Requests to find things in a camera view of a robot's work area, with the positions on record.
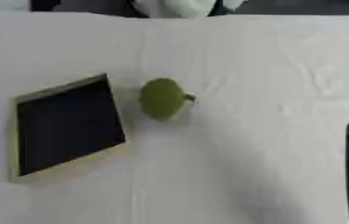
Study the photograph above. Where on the tan cardboard box black inside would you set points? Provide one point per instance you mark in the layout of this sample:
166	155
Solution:
65	128

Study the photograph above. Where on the green round toy fruit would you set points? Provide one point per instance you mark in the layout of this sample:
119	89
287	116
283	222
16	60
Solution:
161	99

